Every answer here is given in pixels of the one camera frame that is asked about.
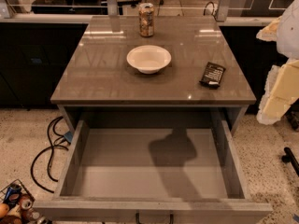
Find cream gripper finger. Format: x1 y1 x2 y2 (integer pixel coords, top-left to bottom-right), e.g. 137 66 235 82
256 59 299 125
256 17 280 42

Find orange soda can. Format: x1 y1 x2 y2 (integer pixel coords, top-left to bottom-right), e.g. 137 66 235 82
138 3 154 37

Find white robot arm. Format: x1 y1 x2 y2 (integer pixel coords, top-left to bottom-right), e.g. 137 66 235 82
256 0 299 125

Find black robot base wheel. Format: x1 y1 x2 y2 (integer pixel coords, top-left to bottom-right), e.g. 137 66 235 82
281 147 299 176

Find grey cabinet with glossy top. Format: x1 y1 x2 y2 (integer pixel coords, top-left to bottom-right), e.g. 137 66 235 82
51 16 255 128

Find open grey top drawer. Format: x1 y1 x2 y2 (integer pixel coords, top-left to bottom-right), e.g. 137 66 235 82
35 119 272 224

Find brown can in basket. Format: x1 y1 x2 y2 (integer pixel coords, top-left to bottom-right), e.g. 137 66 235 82
19 194 34 210
21 208 40 222

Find blue pepsi can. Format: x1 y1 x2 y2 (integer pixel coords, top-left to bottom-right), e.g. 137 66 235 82
3 183 21 208

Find black snack bag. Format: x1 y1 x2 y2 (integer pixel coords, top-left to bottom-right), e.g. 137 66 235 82
200 62 226 89

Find white paper bowl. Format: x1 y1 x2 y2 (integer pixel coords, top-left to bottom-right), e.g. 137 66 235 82
126 45 172 75

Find orange fruit in basket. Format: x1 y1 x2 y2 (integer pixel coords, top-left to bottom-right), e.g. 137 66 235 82
0 203 9 218

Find black drawer handle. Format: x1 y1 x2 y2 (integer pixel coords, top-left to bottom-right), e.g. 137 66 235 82
135 213 174 224

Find black floor cable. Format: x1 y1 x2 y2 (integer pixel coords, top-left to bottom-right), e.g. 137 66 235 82
30 116 70 194

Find wire basket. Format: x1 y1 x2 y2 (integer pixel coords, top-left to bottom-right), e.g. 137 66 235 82
0 179 53 224

